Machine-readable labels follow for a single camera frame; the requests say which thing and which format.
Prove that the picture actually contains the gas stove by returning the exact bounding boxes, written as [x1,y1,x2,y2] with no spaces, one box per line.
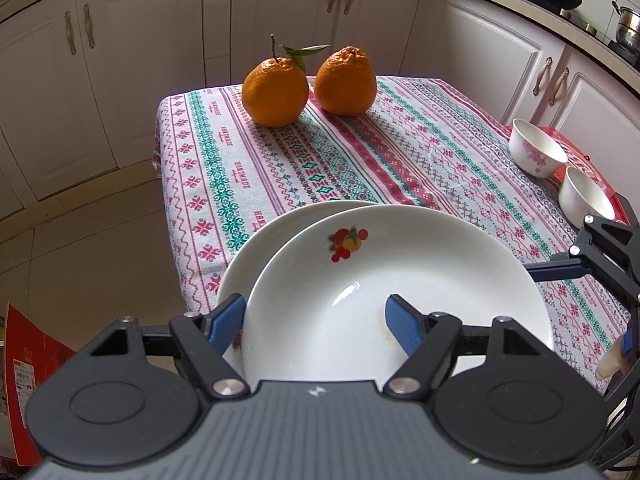
[514,0,602,37]

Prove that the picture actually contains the white bowl with pink flowers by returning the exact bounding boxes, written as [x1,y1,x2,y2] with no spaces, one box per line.
[508,118,569,179]
[558,166,616,221]

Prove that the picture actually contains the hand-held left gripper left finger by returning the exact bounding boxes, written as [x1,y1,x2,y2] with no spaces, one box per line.
[75,294,250,401]

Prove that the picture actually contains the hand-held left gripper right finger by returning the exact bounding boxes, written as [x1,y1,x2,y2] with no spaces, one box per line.
[384,294,556,401]

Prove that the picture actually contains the patterned striped tablecloth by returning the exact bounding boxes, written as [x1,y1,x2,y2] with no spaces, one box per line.
[150,75,640,397]

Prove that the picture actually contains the red patterned tray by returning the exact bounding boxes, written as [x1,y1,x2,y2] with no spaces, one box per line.
[509,124,640,227]

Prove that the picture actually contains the orange with stem and leaf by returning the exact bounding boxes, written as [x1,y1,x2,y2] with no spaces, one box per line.
[241,34,331,129]

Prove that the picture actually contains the white kitchen cabinets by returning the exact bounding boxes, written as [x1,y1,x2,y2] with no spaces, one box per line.
[0,0,640,222]

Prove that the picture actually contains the white plate with fruit prints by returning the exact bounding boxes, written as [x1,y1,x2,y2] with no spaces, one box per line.
[215,199,382,377]

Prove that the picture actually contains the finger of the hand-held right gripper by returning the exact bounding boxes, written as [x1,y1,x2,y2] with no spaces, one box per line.
[525,213,640,311]

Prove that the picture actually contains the red cardboard box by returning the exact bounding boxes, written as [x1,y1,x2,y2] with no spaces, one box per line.
[0,302,76,467]

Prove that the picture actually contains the steel cooking pot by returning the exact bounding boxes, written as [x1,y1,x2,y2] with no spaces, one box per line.
[610,0,640,52]

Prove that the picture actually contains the white plate with centre stain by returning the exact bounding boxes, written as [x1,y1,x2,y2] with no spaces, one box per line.
[245,204,555,382]

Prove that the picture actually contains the person's right hand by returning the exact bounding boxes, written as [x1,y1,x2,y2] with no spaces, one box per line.
[594,335,632,382]

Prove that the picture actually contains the orange without leaf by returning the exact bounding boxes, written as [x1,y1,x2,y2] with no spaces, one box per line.
[313,45,377,116]

